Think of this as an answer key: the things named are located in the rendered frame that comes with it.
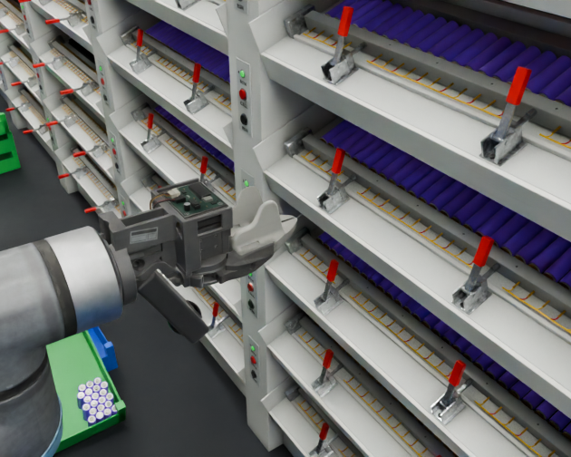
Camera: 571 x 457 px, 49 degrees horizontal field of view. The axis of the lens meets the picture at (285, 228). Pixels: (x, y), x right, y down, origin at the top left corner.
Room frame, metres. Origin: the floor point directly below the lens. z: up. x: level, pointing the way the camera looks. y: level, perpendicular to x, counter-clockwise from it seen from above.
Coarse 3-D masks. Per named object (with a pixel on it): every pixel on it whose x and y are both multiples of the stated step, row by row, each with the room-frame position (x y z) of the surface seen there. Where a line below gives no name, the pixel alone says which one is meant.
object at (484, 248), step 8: (480, 240) 0.59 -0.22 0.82; (488, 240) 0.58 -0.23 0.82; (480, 248) 0.59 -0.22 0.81; (488, 248) 0.58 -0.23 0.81; (480, 256) 0.58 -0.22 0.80; (488, 256) 0.58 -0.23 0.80; (480, 264) 0.58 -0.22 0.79; (472, 272) 0.58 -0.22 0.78; (472, 280) 0.58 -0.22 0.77; (464, 288) 0.58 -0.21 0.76; (472, 288) 0.58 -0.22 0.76
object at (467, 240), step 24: (312, 144) 0.92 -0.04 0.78; (360, 168) 0.83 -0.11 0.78; (384, 192) 0.77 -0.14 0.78; (432, 216) 0.70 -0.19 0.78; (432, 240) 0.68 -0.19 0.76; (456, 240) 0.66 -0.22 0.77; (504, 264) 0.60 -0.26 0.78; (504, 288) 0.58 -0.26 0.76; (528, 288) 0.57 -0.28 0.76; (552, 288) 0.55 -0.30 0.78
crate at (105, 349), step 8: (96, 328) 1.29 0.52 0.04; (96, 336) 1.30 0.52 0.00; (104, 336) 1.24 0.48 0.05; (96, 344) 1.27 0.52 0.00; (104, 344) 1.19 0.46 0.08; (104, 352) 1.24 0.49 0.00; (112, 352) 1.18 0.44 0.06; (104, 360) 1.17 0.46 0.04; (112, 360) 1.18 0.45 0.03; (112, 368) 1.18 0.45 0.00
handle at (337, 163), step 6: (336, 150) 0.81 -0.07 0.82; (342, 150) 0.81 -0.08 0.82; (336, 156) 0.81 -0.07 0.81; (342, 156) 0.80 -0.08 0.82; (336, 162) 0.80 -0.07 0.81; (342, 162) 0.80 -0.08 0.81; (336, 168) 0.80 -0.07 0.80; (336, 174) 0.80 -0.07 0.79; (330, 180) 0.80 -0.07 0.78; (330, 186) 0.80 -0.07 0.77; (330, 192) 0.80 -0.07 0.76
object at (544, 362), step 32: (288, 128) 0.95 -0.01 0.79; (320, 128) 0.98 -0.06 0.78; (288, 160) 0.93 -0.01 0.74; (320, 160) 0.91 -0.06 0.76; (288, 192) 0.86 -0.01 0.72; (320, 192) 0.83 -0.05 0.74; (320, 224) 0.81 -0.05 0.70; (352, 224) 0.75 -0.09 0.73; (384, 224) 0.74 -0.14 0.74; (416, 224) 0.72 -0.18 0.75; (384, 256) 0.68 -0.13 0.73; (416, 256) 0.67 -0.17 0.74; (416, 288) 0.63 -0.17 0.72; (448, 288) 0.61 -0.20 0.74; (448, 320) 0.59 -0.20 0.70; (480, 320) 0.55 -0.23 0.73; (512, 320) 0.54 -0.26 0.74; (512, 352) 0.50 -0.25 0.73; (544, 352) 0.50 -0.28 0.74; (544, 384) 0.47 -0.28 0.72
